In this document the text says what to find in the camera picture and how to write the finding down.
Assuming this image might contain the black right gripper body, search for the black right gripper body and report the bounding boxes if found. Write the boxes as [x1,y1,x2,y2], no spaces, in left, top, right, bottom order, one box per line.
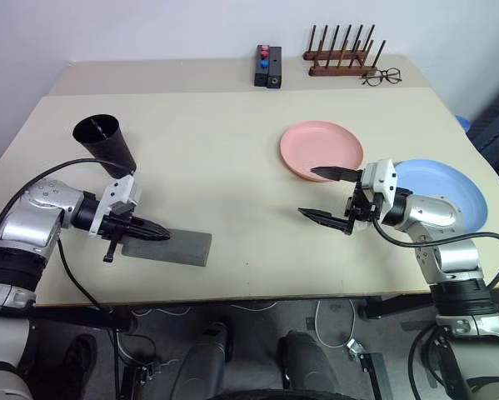
[342,182,384,237]

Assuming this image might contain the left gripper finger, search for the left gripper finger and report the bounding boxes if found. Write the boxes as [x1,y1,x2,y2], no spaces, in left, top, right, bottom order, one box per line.
[130,217,172,236]
[130,230,172,243]

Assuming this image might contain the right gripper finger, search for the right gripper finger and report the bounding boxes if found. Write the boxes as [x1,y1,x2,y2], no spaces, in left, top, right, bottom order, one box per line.
[297,207,347,231]
[310,166,362,183]

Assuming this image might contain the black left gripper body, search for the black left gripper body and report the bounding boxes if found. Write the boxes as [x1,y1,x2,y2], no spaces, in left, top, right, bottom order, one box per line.
[101,199,140,264]

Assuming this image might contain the grey glasses case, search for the grey glasses case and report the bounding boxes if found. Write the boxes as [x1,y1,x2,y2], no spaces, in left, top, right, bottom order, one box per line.
[122,230,213,268]

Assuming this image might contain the pink plate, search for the pink plate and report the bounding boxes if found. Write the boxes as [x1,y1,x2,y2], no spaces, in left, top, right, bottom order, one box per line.
[279,120,365,183]

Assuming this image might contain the black plastic cup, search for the black plastic cup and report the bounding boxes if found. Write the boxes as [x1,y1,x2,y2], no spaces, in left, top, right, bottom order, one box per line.
[72,113,137,178]

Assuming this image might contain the blue plate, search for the blue plate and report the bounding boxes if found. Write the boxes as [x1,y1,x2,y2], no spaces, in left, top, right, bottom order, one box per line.
[392,157,490,233]

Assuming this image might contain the wooden peg rack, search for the wooden peg rack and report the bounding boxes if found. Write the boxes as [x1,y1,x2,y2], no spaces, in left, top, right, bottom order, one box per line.
[302,23,387,78]

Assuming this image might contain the plain black box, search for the plain black box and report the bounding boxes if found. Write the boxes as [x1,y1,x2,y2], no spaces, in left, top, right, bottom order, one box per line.
[266,46,284,90]

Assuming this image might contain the black box with coloured buttons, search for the black box with coloured buttons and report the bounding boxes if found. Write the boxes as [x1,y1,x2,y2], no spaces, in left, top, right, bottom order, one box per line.
[253,43,272,88]

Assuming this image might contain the dark rounded shape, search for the dark rounded shape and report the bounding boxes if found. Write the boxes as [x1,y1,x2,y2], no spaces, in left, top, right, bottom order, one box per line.
[177,319,236,400]
[277,330,342,400]

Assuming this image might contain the black shoe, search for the black shoe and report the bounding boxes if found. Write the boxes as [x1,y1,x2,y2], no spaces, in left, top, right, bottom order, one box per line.
[59,332,98,396]

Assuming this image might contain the black woven panel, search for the black woven panel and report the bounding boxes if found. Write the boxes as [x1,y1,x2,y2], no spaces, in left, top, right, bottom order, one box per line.
[469,82,499,168]

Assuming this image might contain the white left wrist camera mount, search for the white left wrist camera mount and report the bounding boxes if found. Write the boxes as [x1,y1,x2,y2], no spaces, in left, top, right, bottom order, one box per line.
[88,174,140,238]

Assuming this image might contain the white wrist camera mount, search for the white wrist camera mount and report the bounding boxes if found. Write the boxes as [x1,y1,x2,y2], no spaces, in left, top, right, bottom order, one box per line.
[359,158,400,205]
[88,174,140,238]

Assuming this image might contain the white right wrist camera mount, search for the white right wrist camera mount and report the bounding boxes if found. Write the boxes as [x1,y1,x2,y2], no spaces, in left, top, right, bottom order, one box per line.
[359,158,400,205]

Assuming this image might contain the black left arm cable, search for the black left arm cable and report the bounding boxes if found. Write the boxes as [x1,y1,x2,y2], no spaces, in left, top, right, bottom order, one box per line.
[0,157,127,313]

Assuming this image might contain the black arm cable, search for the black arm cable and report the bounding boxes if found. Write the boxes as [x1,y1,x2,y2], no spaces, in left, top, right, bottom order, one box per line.
[372,218,499,291]
[0,157,127,313]

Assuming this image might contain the black table frame bar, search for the black table frame bar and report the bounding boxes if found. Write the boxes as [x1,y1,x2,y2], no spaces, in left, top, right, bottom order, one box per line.
[27,306,136,333]
[358,294,436,322]

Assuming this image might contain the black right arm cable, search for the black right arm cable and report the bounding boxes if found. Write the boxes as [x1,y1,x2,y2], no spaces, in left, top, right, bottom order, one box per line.
[372,218,499,291]

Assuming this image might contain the brown frame eyeglasses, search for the brown frame eyeglasses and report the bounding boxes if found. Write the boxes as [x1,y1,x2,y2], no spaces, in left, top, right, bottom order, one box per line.
[361,67,402,88]

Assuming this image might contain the white cable under table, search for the white cable under table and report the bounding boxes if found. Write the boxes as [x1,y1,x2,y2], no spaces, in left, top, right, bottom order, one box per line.
[313,297,357,349]

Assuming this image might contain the black plate with metal bracket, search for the black plate with metal bracket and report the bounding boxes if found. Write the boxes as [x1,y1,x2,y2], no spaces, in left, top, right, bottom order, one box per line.
[347,339,390,400]

